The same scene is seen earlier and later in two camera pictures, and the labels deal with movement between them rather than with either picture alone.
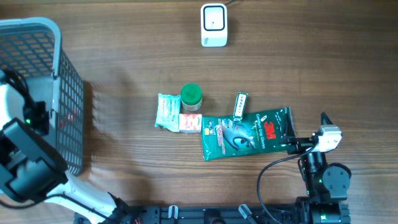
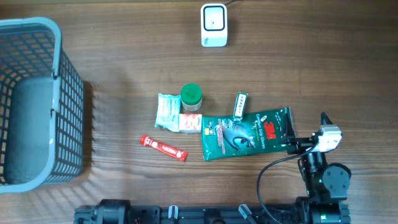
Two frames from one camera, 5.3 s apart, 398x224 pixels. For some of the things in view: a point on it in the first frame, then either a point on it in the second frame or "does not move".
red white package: [68, 117] to [176, 153]
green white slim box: [240, 107] does not move
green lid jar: [191, 96] does not move
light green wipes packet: [168, 112] does not move
